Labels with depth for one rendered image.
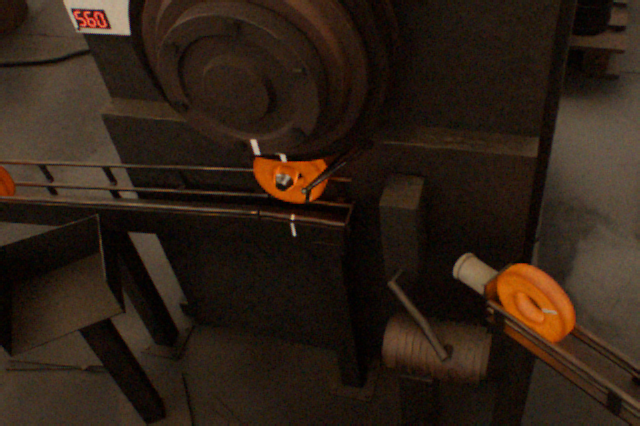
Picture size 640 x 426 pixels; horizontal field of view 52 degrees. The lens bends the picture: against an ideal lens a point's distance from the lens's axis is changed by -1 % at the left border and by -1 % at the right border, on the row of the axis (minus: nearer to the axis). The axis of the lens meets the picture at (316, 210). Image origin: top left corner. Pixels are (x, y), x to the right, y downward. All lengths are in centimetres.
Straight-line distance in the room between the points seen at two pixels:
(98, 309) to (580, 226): 157
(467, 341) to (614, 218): 112
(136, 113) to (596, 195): 160
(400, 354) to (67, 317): 74
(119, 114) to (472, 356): 93
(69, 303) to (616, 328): 151
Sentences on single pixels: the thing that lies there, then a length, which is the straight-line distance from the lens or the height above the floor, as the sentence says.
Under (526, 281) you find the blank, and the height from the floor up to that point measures 77.
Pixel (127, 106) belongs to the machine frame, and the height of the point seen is 87.
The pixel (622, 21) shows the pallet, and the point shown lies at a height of 14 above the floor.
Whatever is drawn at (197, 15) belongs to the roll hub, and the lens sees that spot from 104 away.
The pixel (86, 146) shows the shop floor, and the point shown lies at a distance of 302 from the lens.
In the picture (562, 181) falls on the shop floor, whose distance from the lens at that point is 250.
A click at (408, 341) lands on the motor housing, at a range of 143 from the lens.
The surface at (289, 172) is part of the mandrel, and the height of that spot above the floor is 84.
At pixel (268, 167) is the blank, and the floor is 84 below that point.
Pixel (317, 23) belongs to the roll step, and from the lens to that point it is 103.
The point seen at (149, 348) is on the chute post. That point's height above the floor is 1.
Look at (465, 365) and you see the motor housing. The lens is 142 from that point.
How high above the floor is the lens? 174
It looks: 46 degrees down
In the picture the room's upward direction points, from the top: 11 degrees counter-clockwise
